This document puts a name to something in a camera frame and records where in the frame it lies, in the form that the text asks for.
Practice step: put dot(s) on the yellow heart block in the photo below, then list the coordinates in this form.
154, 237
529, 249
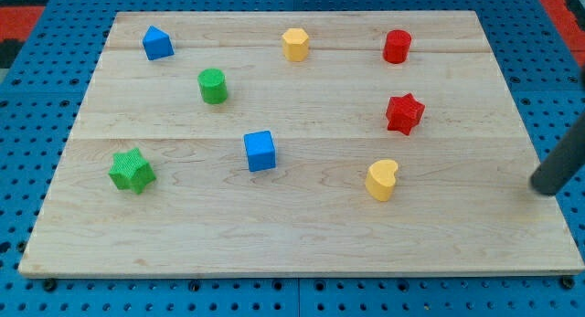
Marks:
381, 179

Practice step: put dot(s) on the blue cube block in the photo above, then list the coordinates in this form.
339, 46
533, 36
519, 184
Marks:
260, 151

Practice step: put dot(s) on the green cylinder block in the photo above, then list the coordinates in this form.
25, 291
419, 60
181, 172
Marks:
212, 85

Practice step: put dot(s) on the yellow hexagon block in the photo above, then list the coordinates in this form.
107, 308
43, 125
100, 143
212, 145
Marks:
295, 44

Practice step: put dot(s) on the red star block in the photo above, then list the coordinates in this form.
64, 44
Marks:
404, 113

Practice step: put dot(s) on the red cylinder block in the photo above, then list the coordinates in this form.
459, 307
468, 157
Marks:
397, 46

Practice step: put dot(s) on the green star block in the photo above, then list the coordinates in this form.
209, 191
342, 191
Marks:
131, 171

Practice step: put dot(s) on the blue triangular prism block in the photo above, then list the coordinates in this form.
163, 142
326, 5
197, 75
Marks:
157, 44

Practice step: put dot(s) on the light wooden board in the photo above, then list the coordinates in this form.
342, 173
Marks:
461, 205

